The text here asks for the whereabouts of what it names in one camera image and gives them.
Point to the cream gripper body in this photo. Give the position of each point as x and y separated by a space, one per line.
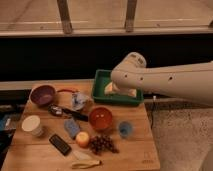
112 88

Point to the red bowl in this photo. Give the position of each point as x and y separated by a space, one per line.
100 118

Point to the black eraser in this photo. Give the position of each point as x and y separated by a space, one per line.
60 144

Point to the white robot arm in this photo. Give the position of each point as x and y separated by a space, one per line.
193 82

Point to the purple bowl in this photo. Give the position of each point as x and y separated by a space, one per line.
43 95

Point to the green tray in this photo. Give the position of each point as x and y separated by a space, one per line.
102 79

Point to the blue cup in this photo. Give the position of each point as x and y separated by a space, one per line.
125 129

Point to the red chili pepper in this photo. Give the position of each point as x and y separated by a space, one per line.
68 90

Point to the blue sponge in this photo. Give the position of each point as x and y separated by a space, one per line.
71 127

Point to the bunch of grapes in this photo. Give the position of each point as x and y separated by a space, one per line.
99 144

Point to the apple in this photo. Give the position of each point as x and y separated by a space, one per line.
82 139

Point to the clear plastic piece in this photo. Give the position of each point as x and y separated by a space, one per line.
80 155

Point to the white cup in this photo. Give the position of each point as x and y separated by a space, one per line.
32 125

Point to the black handled tool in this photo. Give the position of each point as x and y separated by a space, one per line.
59 111

